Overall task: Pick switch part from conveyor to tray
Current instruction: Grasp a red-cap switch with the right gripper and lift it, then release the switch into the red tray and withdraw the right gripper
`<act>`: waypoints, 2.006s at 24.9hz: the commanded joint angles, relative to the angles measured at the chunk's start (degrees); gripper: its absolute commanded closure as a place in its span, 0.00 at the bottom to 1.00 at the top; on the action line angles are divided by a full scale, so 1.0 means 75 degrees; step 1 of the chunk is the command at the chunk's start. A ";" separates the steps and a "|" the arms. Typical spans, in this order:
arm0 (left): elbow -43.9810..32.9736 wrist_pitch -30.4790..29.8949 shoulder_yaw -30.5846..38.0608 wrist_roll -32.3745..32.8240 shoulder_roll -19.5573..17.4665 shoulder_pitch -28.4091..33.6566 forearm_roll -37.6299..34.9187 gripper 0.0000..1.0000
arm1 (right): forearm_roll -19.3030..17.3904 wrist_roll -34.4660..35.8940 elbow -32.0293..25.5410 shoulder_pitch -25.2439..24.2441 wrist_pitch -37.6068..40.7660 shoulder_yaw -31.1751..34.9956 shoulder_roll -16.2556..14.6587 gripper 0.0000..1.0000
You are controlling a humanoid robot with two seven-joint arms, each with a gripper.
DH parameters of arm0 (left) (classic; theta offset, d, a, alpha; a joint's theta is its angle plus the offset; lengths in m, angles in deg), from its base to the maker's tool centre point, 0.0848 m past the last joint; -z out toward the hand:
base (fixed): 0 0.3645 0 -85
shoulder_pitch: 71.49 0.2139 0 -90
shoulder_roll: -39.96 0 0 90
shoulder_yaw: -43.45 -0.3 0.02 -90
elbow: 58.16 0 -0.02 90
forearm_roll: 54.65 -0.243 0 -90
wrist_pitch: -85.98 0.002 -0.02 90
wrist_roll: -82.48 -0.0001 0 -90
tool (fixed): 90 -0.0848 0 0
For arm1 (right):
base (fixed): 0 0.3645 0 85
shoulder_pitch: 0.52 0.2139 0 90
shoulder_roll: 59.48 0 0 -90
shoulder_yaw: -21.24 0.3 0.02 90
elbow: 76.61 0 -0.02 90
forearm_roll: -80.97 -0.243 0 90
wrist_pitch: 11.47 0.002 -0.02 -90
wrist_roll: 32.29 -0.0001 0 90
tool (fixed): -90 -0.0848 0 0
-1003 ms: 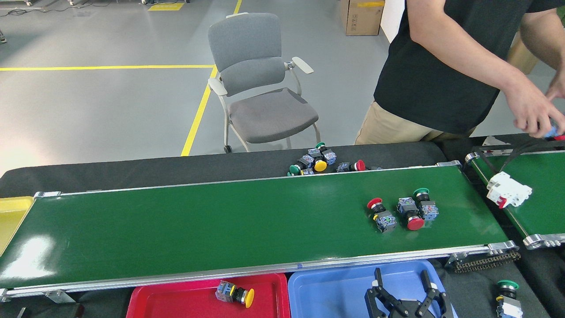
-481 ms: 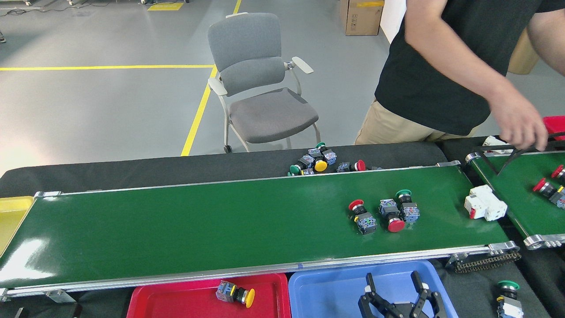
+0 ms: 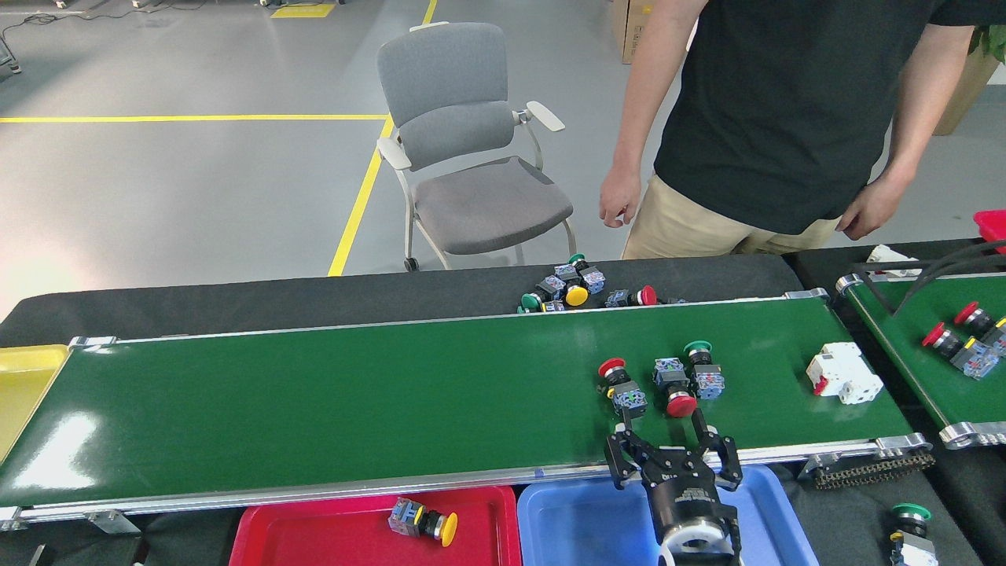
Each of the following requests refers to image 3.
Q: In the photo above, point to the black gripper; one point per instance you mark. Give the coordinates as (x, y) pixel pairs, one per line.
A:
(685, 499)

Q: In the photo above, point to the green mushroom push-button switch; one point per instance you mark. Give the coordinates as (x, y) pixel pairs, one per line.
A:
(530, 302)

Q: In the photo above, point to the green conveyor belt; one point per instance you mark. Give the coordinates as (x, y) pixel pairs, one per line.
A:
(967, 401)
(393, 393)

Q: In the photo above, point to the red mushroom push-button switch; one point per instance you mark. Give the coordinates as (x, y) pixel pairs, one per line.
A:
(681, 405)

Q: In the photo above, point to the metal frame stand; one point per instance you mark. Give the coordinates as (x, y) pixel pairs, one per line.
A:
(13, 67)

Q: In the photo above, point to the potted plant brown pot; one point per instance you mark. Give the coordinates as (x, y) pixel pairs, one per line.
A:
(967, 94)

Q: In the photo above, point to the blue plastic tray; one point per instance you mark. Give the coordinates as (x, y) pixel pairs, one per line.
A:
(581, 527)

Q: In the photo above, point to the person's right hand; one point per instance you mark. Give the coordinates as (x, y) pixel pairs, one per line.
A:
(621, 196)

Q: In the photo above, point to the person's left hand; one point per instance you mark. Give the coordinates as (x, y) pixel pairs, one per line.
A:
(868, 208)

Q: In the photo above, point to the blue switch contact block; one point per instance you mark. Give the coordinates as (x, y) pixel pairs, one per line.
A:
(552, 306)

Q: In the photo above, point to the red plastic tray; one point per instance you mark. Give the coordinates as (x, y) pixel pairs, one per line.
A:
(314, 534)

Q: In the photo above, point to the red plastic bin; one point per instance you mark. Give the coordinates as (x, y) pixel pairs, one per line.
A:
(994, 224)

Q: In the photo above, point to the yellow plastic tray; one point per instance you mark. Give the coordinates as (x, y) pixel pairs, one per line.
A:
(23, 393)

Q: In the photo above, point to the person's right forearm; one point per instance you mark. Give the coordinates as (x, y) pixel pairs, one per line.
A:
(644, 110)

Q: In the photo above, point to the grey office chair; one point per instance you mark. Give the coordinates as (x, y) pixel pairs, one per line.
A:
(448, 71)

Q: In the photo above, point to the person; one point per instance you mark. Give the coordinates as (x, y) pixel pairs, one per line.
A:
(786, 94)

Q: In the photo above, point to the cardboard box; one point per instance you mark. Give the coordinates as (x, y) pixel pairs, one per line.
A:
(631, 31)

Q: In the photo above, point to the yellow mushroom push-button switch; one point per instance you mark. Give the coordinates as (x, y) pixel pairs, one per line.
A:
(575, 295)
(448, 528)

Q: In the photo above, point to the person's left forearm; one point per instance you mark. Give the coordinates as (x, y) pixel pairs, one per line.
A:
(919, 110)

